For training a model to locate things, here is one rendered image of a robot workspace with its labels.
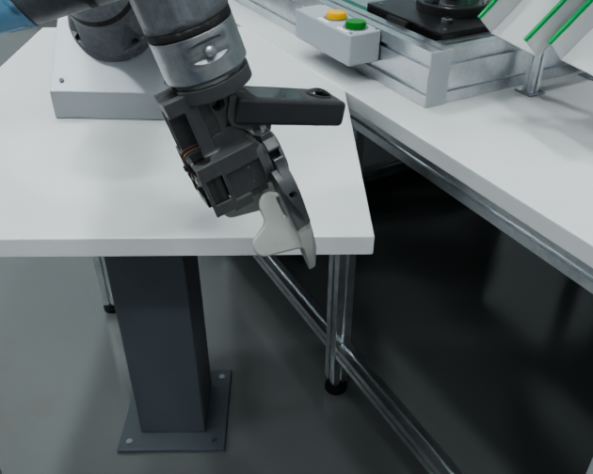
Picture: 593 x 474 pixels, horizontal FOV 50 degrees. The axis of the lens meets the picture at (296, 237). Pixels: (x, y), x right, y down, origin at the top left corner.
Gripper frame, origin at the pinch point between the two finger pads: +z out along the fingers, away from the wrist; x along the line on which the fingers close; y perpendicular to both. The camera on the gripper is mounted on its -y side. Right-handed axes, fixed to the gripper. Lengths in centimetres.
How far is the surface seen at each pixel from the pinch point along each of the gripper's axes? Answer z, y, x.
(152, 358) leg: 55, 27, -62
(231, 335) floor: 85, 7, -92
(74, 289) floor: 71, 44, -133
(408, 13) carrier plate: 4, -50, -54
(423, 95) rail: 13, -40, -37
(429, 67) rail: 8, -42, -36
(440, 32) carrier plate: 5, -48, -41
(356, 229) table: 9.1, -9.6, -8.0
